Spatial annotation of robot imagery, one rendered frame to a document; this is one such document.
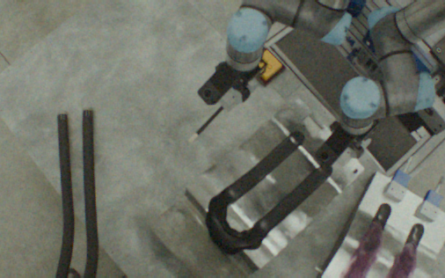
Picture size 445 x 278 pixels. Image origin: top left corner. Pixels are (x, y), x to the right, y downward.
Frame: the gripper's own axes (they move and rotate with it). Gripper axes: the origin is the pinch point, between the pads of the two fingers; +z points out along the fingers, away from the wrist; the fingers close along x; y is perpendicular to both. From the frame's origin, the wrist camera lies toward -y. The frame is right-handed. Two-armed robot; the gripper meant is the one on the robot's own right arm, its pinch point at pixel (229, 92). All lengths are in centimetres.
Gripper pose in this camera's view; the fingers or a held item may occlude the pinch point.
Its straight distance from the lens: 140.6
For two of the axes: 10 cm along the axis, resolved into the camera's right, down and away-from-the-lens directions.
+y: 7.4, -6.4, 1.9
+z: -0.3, 2.5, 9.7
